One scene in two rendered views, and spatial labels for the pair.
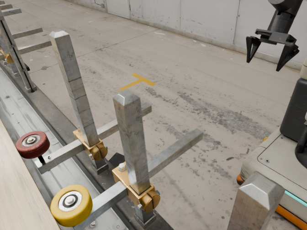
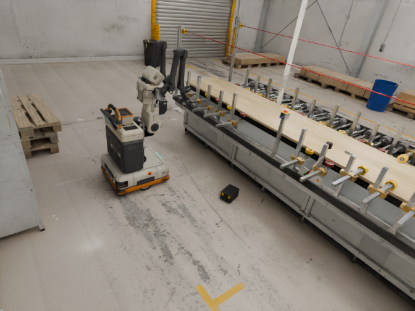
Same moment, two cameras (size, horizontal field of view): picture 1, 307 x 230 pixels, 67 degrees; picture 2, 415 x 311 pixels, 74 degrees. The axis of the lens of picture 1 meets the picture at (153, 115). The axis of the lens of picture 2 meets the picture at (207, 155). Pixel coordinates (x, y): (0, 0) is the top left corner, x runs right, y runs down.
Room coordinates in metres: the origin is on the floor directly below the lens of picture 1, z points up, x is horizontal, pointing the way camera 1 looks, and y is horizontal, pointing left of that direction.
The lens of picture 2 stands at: (3.70, -0.15, 2.16)
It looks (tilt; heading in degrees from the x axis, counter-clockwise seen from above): 31 degrees down; 178
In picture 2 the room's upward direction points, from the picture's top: 7 degrees clockwise
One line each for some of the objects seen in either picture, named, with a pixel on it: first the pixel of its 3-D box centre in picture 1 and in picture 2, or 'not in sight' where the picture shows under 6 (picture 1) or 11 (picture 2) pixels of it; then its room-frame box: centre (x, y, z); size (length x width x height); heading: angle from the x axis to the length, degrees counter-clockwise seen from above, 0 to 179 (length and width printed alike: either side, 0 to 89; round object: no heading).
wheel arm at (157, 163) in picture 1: (146, 171); (217, 113); (0.40, 0.03, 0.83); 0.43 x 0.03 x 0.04; 128
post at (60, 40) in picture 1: (83, 115); (232, 111); (0.53, 0.20, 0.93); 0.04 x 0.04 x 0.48; 38
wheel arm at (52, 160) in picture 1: (101, 133); (230, 123); (0.60, 0.19, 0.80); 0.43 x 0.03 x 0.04; 128
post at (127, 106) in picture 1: (139, 179); (219, 108); (0.34, 0.05, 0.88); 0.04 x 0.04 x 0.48; 38
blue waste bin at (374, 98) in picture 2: not in sight; (381, 95); (-3.29, 4.34, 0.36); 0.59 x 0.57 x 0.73; 128
